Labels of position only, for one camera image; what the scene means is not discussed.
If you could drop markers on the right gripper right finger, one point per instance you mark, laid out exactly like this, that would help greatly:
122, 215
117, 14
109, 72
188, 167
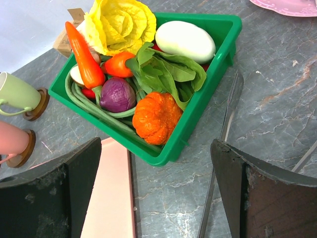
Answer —
270, 196

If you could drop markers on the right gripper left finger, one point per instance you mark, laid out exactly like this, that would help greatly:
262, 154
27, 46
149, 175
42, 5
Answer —
50, 200

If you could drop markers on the pink mug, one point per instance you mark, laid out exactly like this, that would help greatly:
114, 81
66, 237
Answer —
13, 141

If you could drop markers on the green mug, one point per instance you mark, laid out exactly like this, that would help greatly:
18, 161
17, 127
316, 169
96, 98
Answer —
18, 94

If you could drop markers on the metal tongs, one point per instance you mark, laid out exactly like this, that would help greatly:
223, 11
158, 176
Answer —
230, 106

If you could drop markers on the brown saucer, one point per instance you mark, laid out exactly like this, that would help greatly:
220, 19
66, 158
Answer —
40, 108
22, 158

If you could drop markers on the pink serving tray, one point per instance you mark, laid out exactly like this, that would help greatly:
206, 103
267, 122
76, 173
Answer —
110, 212

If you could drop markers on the green long beans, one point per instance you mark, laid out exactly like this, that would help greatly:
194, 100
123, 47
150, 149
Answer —
114, 120

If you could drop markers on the green vegetable crate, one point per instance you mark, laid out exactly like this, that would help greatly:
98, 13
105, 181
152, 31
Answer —
224, 29

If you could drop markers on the purple onion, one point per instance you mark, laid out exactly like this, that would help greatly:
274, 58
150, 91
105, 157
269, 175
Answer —
117, 95

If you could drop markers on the mushroom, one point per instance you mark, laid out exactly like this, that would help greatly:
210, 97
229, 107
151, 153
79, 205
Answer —
75, 72

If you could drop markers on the upright carrot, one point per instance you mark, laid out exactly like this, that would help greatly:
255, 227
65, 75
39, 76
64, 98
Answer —
90, 70

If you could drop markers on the small orange pumpkin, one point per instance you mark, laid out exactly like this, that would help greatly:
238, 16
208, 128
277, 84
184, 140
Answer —
156, 117

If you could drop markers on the lying carrot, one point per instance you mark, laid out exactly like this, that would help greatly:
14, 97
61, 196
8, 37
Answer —
115, 66

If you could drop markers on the cardboard box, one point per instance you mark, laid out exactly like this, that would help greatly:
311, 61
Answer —
61, 43

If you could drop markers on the green leafy vegetable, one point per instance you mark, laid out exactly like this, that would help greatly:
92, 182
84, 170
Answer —
156, 71

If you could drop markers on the white radish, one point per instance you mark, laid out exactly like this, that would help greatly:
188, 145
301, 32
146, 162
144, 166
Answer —
186, 39

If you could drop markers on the napa cabbage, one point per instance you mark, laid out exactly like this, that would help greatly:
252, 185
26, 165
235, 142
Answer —
114, 26

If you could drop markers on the pink three-tier cake stand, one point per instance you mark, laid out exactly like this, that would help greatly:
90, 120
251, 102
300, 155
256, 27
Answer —
295, 8

